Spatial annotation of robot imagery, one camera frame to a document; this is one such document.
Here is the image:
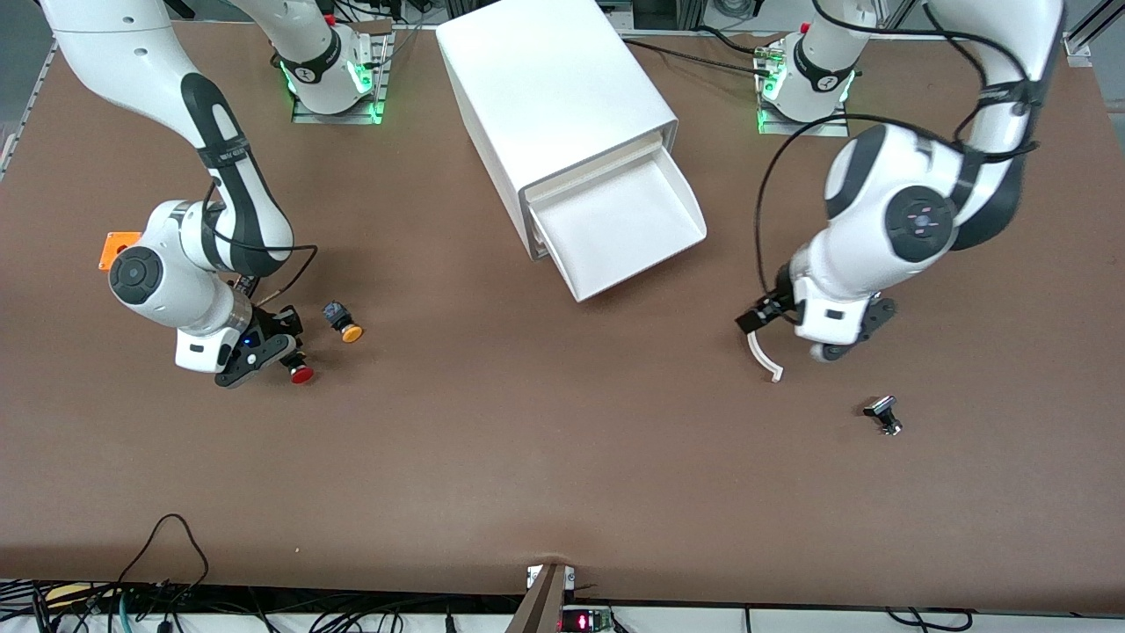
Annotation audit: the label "white drawer cabinet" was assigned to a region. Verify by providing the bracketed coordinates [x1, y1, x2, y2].
[435, 0, 679, 262]

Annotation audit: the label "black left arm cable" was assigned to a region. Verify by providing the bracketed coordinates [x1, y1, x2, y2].
[754, 0, 1042, 300]

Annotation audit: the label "tangled black cables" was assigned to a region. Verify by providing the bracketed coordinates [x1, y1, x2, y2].
[0, 580, 528, 633]

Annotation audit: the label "white plastic drawer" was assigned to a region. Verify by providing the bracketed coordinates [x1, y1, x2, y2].
[526, 132, 664, 207]
[526, 145, 708, 302]

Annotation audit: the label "brown camera mount bar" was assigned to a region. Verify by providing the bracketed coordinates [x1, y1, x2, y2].
[505, 563, 577, 633]

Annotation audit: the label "yellow mushroom push button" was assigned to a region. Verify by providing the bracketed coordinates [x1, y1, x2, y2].
[322, 301, 364, 344]

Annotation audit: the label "orange button enclosure box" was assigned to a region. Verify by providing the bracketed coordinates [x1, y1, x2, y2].
[98, 230, 143, 272]

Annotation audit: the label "aluminium arm base plate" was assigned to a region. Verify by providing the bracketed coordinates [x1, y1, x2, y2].
[290, 22, 392, 126]
[756, 40, 852, 137]

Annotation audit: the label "looped black cable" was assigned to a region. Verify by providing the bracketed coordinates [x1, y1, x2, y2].
[114, 513, 212, 599]

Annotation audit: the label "aluminium frame profile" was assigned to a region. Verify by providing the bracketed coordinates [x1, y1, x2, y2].
[0, 40, 58, 181]
[1063, 26, 1100, 69]

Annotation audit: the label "white curved plastic piece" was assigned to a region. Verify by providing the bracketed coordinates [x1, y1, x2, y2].
[745, 330, 785, 383]

